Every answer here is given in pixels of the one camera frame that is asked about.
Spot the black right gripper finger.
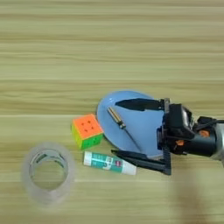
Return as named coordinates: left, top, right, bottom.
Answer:
left=115, top=98, right=165, bottom=112

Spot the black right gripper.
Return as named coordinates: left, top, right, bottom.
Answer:
left=111, top=98, right=219, bottom=176

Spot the small golden handle screwdriver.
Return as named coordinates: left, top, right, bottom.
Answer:
left=107, top=106, right=143, bottom=146

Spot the green white glue stick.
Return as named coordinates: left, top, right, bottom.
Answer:
left=83, top=150, right=137, bottom=176

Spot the colourful puzzle cube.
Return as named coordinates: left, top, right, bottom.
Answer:
left=71, top=113, right=105, bottom=151

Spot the blue round plate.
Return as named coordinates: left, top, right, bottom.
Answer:
left=95, top=89, right=166, bottom=160

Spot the black box with white label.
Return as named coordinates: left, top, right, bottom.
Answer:
left=168, top=103, right=196, bottom=139

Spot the clear tape roll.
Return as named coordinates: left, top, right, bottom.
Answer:
left=21, top=142, right=78, bottom=206

